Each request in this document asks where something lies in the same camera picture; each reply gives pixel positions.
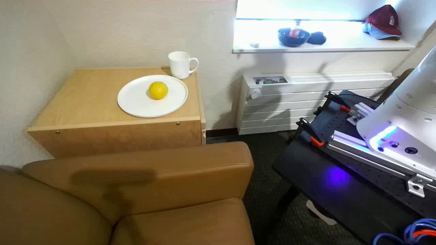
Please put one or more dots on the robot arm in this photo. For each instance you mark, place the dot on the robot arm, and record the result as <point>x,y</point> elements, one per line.
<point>408,112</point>

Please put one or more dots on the dark blue bowl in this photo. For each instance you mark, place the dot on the dark blue bowl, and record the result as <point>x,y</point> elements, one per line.
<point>289,39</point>

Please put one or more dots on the dark round object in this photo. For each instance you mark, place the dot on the dark round object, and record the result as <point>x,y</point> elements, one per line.
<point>316,38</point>

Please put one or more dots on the radiator knob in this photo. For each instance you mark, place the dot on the radiator knob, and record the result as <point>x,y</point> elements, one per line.
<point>255,93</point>

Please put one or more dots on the photo card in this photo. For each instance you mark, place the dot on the photo card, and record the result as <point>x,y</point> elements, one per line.
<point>270,80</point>

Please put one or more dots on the yellow lemon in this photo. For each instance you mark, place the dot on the yellow lemon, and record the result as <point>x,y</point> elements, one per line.
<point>158,90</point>

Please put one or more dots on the white mug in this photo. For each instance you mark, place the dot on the white mug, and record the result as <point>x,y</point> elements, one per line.
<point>179,64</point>

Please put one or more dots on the white radiator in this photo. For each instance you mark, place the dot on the white radiator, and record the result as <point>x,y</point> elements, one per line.
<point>289,105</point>

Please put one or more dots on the white plate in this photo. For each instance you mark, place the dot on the white plate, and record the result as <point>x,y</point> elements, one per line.
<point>143,100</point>

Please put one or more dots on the black orange clamp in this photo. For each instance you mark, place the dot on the black orange clamp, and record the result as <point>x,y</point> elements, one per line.
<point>335,101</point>
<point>310,132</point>

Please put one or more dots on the brown leather armchair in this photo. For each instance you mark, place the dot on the brown leather armchair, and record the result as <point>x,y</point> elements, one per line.
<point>136,197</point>

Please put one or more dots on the wooden side cabinet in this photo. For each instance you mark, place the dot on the wooden side cabinet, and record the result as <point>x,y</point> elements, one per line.
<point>102,119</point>

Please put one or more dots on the red packet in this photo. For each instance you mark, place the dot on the red packet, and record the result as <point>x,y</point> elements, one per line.
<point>295,32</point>

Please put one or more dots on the white window sill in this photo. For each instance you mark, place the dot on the white window sill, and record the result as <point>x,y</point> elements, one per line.
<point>320,37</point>

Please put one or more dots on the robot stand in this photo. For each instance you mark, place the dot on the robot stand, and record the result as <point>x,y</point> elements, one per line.
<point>354,177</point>

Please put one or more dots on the light blue cap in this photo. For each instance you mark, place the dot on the light blue cap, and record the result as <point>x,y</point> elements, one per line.
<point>378,33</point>

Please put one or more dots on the maroon cap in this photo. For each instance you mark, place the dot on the maroon cap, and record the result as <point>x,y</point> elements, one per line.
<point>384,19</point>

